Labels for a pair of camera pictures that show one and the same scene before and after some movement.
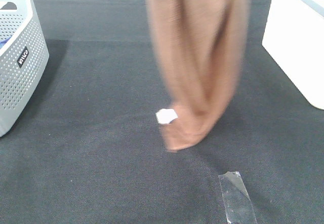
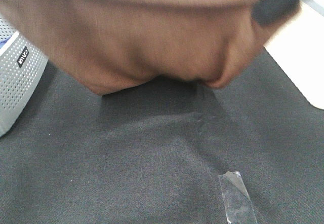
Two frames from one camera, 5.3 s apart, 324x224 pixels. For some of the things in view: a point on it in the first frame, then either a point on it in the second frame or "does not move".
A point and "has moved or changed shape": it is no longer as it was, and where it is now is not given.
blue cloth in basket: (3, 42) does not move
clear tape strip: (238, 204) does not move
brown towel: (199, 29) has moved or changed shape
